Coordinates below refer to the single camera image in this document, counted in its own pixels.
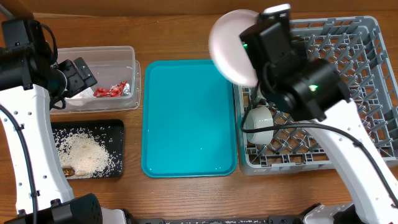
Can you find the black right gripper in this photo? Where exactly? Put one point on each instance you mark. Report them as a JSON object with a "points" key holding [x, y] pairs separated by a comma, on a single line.
{"points": [[298, 43]]}

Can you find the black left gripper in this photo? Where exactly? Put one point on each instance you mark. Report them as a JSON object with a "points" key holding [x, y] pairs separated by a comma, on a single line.
{"points": [[78, 83]]}

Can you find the white tissue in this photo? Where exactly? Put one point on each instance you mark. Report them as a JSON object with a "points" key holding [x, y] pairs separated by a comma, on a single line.
{"points": [[81, 98]]}

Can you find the red snack wrapper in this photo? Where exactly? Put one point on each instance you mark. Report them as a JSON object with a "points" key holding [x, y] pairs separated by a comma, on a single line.
{"points": [[117, 90]]}

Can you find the pink plate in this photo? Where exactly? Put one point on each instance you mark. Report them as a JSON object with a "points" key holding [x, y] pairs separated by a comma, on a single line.
{"points": [[226, 49]]}

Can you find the metal bowl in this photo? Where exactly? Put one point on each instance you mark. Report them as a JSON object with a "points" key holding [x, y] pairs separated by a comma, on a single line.
{"points": [[259, 117]]}

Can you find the rice pile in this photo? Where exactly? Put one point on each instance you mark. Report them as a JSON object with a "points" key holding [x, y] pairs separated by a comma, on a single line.
{"points": [[87, 153]]}

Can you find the brown food piece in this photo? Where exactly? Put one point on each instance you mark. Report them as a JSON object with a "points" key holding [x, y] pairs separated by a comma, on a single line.
{"points": [[68, 171]]}

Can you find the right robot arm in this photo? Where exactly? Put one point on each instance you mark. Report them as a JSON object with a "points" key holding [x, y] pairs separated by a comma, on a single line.
{"points": [[318, 100]]}

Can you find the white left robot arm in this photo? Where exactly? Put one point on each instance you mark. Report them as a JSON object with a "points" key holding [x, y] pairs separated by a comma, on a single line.
{"points": [[32, 83]]}

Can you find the grey dishwasher rack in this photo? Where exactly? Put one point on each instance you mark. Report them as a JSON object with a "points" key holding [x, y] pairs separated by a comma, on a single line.
{"points": [[354, 45]]}

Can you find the clear plastic bin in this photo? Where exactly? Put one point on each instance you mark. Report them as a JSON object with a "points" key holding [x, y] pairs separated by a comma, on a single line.
{"points": [[110, 65]]}

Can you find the black tray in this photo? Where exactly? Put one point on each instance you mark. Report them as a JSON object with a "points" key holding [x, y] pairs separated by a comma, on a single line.
{"points": [[112, 128]]}

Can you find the teal plastic tray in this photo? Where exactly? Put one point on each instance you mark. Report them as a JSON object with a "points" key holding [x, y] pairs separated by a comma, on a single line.
{"points": [[188, 124]]}

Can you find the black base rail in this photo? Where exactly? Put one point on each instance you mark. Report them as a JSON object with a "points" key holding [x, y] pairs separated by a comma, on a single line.
{"points": [[233, 220]]}

